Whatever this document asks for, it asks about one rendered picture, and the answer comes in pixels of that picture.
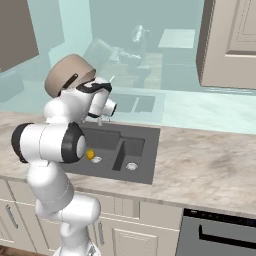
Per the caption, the grey dishwasher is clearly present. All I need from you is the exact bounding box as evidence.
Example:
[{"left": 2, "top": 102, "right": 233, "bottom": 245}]
[{"left": 174, "top": 208, "right": 256, "bottom": 256}]

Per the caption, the beige pot with black handle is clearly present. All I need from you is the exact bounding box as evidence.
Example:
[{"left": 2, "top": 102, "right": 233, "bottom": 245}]
[{"left": 44, "top": 54, "right": 98, "bottom": 99}]

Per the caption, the beige wall cupboard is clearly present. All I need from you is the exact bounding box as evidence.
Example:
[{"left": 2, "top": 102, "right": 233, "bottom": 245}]
[{"left": 195, "top": 0, "right": 256, "bottom": 90}]

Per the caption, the silver tap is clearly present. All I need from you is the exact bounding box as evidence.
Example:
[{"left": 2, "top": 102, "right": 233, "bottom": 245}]
[{"left": 87, "top": 75, "right": 116, "bottom": 128}]

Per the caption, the brown wall cupboard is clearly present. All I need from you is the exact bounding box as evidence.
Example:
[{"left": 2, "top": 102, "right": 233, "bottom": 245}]
[{"left": 0, "top": 0, "right": 40, "bottom": 73}]

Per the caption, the black dishwasher handle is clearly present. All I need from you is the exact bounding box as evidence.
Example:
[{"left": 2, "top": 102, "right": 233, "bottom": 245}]
[{"left": 198, "top": 224, "right": 256, "bottom": 251}]

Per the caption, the beige base cupboard door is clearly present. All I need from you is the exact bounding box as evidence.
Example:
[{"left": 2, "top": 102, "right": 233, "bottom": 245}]
[
  {"left": 0, "top": 198, "right": 36, "bottom": 253},
  {"left": 16, "top": 201, "right": 68, "bottom": 256},
  {"left": 94, "top": 216, "right": 182, "bottom": 256}
]

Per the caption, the silver cupboard door handle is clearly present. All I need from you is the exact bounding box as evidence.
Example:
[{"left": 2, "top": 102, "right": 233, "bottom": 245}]
[
  {"left": 96, "top": 221, "right": 106, "bottom": 247},
  {"left": 5, "top": 204, "right": 20, "bottom": 230}
]

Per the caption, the beige false drawer front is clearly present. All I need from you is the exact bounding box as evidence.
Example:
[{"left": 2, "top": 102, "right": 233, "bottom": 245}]
[{"left": 98, "top": 195, "right": 141, "bottom": 220}]

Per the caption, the yellow lemon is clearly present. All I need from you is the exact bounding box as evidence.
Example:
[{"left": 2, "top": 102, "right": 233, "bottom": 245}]
[{"left": 85, "top": 148, "right": 96, "bottom": 161}]

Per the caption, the dark grey double sink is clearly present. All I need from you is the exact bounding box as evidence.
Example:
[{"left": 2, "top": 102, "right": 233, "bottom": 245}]
[{"left": 59, "top": 120, "right": 162, "bottom": 185}]

